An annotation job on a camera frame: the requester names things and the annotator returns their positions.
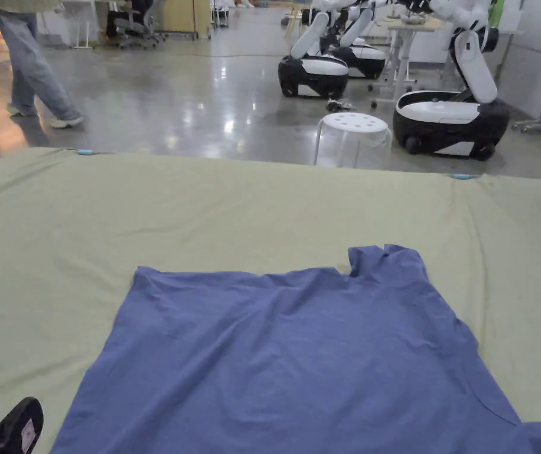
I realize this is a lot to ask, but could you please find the blue shirt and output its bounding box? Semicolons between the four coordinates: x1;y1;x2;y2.
50;243;541;454

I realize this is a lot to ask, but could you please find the bed with pale green sheet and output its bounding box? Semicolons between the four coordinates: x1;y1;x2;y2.
0;146;541;454

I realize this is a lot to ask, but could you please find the white and black wheeled robot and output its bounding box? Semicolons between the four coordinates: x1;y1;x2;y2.
334;0;387;80
392;0;512;162
277;0;350;100

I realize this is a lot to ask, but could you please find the white round stool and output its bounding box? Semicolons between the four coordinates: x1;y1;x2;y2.
312;112;393;169

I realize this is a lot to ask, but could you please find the white table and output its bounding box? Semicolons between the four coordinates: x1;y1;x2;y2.
38;0;110;50

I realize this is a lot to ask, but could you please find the grey office chair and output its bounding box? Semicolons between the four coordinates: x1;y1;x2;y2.
106;0;167;51

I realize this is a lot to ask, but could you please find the white-legged work table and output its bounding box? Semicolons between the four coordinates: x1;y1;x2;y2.
369;14;451;111

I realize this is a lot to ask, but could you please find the wooden cabinet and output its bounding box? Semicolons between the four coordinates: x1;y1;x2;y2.
164;0;213;40

